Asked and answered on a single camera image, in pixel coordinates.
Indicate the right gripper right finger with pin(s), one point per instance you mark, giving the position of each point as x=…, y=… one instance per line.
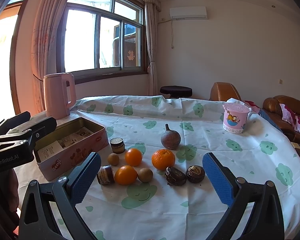
x=266, y=218

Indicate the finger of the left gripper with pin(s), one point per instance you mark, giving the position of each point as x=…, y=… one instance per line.
x=35, y=128
x=11, y=123

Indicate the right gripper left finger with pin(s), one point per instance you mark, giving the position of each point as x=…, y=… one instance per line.
x=37, y=220

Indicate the chocolate layered snack cake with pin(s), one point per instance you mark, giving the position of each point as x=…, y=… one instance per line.
x=117, y=145

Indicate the small brown longan fruit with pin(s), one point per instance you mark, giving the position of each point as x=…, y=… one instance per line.
x=113, y=159

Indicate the smooth small orange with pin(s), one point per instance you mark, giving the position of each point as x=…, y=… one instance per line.
x=126, y=175
x=133, y=157

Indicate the dark dried round fruit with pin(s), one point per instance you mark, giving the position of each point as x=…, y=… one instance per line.
x=174, y=176

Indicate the large textured orange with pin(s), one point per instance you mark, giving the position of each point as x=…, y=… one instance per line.
x=162, y=159

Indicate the brown stemmed round fruit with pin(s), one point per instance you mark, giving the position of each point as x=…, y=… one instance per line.
x=170, y=139

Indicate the pink electric kettle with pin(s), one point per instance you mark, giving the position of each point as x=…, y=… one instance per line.
x=59, y=94

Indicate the pink tin box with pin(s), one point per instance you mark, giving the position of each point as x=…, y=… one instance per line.
x=68, y=145

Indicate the pink left curtain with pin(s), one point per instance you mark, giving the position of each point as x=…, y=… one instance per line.
x=44, y=34

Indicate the pink curtain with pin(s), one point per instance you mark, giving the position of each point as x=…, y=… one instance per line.
x=44, y=34
x=151, y=20

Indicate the pink floral cushion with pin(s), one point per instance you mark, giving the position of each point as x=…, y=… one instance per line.
x=290, y=117

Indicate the pink cartoon cup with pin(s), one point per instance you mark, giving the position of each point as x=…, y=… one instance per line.
x=235, y=117

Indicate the brown leather sofa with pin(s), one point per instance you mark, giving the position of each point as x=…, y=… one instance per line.
x=273, y=109

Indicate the white cloud-print tablecloth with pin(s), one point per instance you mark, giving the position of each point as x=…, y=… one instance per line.
x=156, y=210

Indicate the black round stool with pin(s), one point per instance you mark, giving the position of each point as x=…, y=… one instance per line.
x=176, y=91

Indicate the brown leather chair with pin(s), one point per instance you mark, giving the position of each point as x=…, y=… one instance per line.
x=222, y=91

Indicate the pink right curtain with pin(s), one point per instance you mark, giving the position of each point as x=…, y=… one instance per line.
x=151, y=20

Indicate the white air conditioner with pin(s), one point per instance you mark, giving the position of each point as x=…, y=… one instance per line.
x=188, y=13

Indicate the window with frame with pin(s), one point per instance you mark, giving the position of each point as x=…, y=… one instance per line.
x=98, y=39

